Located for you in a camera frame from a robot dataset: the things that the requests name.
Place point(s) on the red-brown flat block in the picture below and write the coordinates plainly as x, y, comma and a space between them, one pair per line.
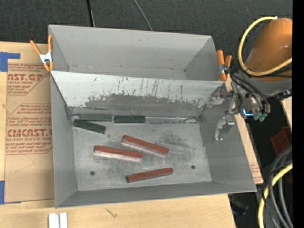
145, 145
149, 174
117, 153

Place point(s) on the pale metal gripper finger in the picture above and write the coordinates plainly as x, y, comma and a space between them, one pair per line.
222, 128
217, 98

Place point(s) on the brown cardboard board red print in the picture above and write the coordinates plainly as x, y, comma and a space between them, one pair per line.
26, 127

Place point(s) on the black cylinder on white bracket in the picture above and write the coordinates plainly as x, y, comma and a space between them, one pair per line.
285, 93

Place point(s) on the dark green flat block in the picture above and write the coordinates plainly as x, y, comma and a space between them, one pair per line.
89, 126
129, 119
95, 117

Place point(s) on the grey metal bin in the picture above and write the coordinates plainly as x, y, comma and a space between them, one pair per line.
142, 155

